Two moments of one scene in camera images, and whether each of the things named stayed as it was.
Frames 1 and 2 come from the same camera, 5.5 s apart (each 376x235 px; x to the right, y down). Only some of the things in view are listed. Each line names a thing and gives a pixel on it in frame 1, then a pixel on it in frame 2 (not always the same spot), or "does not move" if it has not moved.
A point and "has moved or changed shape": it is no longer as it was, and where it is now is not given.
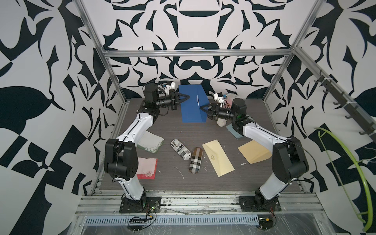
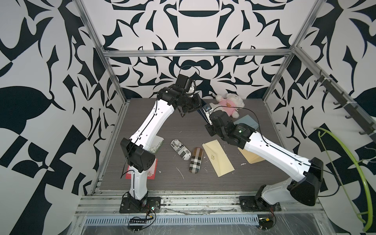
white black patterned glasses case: (181, 150) does not move
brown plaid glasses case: (196, 160) does not move
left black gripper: (173, 98) to (196, 104)
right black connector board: (265, 223) does not move
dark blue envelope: (191, 111) has moved or changed shape
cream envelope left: (218, 157) does not move
